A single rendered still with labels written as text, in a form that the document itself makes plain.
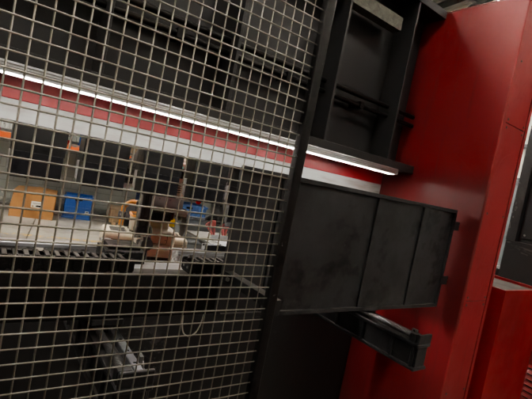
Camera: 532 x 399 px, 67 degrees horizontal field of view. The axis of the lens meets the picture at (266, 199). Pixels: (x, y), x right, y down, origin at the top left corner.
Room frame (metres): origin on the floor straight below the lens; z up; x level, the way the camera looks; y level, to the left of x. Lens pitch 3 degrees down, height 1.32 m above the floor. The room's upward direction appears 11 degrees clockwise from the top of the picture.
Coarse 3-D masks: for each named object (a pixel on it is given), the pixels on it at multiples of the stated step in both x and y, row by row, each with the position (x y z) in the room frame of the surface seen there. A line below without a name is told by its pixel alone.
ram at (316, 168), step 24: (0, 72) 1.16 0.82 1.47; (24, 96) 1.20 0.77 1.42; (72, 96) 1.27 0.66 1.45; (24, 120) 1.21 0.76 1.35; (48, 120) 1.24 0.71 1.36; (72, 120) 1.28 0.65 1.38; (96, 120) 1.32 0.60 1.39; (120, 120) 1.37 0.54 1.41; (144, 120) 1.41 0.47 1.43; (144, 144) 1.42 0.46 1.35; (168, 144) 1.47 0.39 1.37; (192, 144) 1.53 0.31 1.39; (216, 144) 1.58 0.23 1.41; (240, 144) 1.65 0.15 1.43; (264, 144) 1.72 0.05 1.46; (264, 168) 1.73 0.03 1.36; (288, 168) 1.80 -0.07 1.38; (312, 168) 1.89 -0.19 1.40; (336, 168) 1.98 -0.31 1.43; (360, 168) 2.08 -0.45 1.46
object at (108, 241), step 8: (104, 240) 1.21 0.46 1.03; (112, 240) 1.23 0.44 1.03; (120, 240) 1.25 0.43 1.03; (104, 248) 1.16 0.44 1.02; (112, 248) 1.17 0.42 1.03; (120, 248) 1.18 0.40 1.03; (128, 248) 1.20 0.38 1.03; (136, 248) 1.21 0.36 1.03; (136, 256) 1.19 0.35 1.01; (144, 256) 1.21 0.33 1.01
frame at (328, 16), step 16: (336, 0) 0.90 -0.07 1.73; (320, 16) 0.90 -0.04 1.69; (320, 32) 0.89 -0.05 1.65; (320, 48) 0.89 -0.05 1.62; (320, 64) 0.90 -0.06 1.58; (320, 80) 0.90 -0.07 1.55; (304, 112) 0.89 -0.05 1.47; (304, 128) 0.89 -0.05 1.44; (304, 144) 0.90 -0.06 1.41; (304, 160) 0.90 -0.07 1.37; (288, 176) 0.90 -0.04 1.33; (288, 192) 0.89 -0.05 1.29; (288, 208) 0.89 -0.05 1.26; (288, 224) 0.90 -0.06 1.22; (288, 240) 0.90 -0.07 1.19; (272, 256) 0.90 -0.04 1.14; (272, 272) 0.89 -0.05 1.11; (272, 288) 0.89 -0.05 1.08; (272, 304) 0.90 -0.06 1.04; (272, 320) 0.90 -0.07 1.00; (256, 336) 0.90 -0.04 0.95; (256, 352) 0.89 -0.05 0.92; (256, 368) 0.89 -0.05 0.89; (256, 384) 0.90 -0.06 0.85
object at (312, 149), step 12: (0, 60) 0.99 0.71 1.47; (12, 72) 1.01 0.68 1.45; (36, 72) 1.04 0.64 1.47; (48, 72) 1.05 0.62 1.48; (60, 84) 1.07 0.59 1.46; (84, 84) 1.11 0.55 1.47; (108, 96) 1.14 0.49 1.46; (120, 96) 1.16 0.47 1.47; (132, 96) 1.18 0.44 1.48; (168, 108) 1.25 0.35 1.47; (180, 108) 1.27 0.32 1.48; (192, 120) 1.30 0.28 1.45; (216, 120) 1.35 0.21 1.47; (240, 132) 1.40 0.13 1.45; (252, 132) 1.43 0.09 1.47; (264, 132) 1.46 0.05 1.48; (288, 144) 1.53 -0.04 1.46; (336, 156) 1.69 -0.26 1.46; (348, 156) 1.73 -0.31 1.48; (372, 168) 1.82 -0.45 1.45; (384, 168) 1.87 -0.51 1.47
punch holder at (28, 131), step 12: (12, 132) 1.21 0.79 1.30; (24, 132) 1.21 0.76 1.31; (36, 132) 1.23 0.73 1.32; (48, 132) 1.25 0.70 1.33; (24, 144) 1.21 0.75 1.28; (48, 144) 1.25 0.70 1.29; (60, 144) 1.27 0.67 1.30; (24, 156) 1.21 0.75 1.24; (36, 156) 1.23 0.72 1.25; (48, 156) 1.25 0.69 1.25; (60, 156) 1.27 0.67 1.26; (12, 168) 1.20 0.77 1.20; (24, 168) 1.22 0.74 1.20; (36, 168) 1.24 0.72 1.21; (60, 168) 1.27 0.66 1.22; (48, 180) 1.26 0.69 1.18
